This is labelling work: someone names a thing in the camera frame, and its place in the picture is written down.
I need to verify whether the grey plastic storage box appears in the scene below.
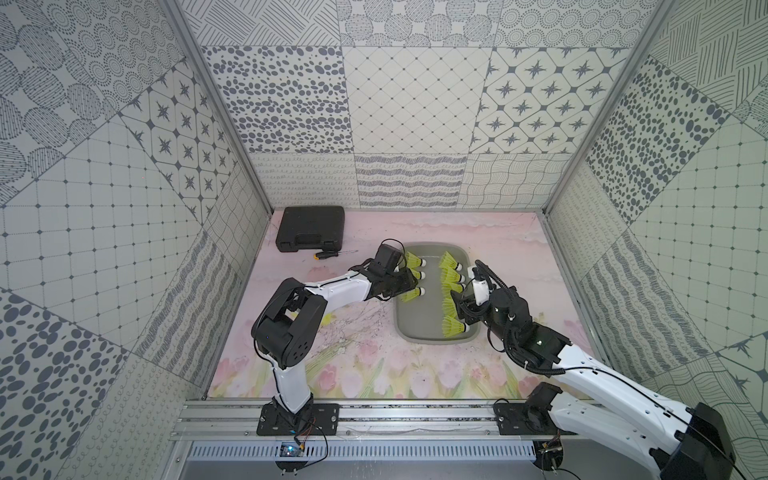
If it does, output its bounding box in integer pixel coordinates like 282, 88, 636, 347
395, 243, 479, 345

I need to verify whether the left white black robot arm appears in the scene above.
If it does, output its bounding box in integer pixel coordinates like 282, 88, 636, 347
251, 239, 418, 415

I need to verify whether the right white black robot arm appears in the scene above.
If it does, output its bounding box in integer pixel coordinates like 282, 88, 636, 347
450, 280, 738, 479

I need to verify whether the black connector box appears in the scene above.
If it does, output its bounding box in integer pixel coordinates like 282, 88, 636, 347
533, 441, 564, 472

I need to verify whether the black plastic tool case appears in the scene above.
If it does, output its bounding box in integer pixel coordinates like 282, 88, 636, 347
275, 205, 345, 253

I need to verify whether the pink floral table mat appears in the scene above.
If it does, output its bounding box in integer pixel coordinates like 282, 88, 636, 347
208, 211, 590, 399

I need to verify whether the small green circuit board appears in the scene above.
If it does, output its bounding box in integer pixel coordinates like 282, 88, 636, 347
278, 442, 305, 459

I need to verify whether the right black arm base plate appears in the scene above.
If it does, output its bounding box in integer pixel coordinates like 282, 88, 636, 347
492, 382, 563, 436

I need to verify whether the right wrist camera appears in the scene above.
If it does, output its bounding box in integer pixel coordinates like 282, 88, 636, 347
470, 266, 492, 307

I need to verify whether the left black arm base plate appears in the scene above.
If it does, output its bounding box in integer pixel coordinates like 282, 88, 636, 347
257, 398, 340, 436

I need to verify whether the aluminium mounting rail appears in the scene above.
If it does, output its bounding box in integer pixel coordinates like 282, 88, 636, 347
171, 400, 552, 440

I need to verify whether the white perforated cable duct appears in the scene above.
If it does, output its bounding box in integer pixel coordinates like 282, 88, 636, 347
188, 439, 535, 462

